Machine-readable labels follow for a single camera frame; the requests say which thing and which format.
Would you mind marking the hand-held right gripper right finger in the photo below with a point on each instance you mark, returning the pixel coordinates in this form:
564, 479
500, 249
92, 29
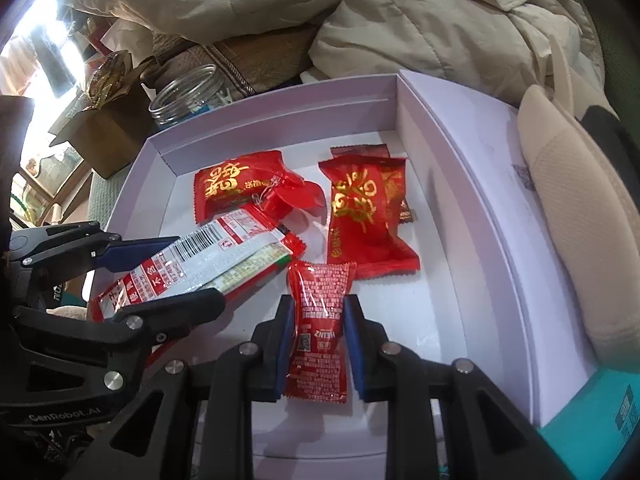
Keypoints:
352, 347

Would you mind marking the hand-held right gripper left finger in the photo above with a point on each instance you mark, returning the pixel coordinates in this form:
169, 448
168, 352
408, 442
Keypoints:
287, 342

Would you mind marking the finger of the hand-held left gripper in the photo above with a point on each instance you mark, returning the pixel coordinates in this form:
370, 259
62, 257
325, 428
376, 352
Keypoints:
135, 255
170, 310

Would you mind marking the red ketchup sachet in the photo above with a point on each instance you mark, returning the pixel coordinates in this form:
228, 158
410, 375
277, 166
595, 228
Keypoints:
320, 320

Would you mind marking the long red white packet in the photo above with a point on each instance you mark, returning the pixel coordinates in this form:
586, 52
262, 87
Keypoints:
210, 245

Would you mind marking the white cardboard box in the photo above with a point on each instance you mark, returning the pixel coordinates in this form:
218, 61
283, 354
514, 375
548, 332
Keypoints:
430, 310

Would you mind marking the red gold-print snack packet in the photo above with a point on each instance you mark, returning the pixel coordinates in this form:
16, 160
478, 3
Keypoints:
230, 185
365, 220

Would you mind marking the dark red foil packet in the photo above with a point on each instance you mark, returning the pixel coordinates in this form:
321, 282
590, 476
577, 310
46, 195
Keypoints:
360, 151

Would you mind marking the green striped sachet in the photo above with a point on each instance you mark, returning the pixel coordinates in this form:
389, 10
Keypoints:
250, 267

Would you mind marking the brown cardboard box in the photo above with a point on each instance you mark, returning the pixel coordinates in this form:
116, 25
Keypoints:
105, 135

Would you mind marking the red translucent plastic packet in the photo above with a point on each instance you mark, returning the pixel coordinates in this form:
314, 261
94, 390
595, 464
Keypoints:
300, 195

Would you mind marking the clear plastic jar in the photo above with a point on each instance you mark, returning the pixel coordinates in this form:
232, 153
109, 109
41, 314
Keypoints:
180, 100

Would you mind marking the gold foil packet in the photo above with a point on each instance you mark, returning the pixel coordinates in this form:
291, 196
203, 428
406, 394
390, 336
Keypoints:
107, 80

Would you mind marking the dark hanging cloth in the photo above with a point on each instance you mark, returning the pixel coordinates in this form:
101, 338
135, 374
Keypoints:
55, 60

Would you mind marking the teal box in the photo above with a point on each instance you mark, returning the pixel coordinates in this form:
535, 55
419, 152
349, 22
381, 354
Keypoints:
590, 425

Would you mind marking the window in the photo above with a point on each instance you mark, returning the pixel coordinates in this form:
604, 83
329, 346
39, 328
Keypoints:
45, 10

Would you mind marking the cream padded mesh cushion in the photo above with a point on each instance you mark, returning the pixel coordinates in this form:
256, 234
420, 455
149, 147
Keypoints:
575, 210

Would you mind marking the beige down jacket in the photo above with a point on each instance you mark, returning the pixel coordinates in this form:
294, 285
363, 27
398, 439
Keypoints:
400, 20

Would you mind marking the black cloth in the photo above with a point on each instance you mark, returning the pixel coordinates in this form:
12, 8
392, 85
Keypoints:
607, 130

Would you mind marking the cream flat oval pad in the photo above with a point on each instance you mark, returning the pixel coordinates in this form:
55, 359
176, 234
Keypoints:
560, 70

